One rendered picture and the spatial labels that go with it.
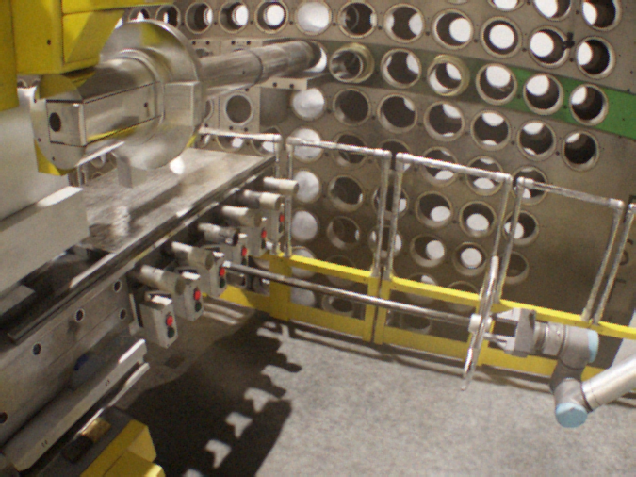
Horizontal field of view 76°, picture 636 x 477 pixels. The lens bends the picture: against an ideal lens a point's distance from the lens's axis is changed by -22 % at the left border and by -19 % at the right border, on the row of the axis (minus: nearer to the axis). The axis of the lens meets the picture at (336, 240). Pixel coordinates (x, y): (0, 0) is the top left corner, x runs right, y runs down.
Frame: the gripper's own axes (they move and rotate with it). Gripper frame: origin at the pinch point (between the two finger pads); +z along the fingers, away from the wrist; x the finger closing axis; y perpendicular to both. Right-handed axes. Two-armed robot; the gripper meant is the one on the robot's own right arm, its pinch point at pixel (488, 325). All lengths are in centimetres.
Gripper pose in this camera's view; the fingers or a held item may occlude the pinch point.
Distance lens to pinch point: 139.5
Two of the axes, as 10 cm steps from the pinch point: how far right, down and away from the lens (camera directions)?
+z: -9.4, -2.0, 2.8
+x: -3.1, 8.1, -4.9
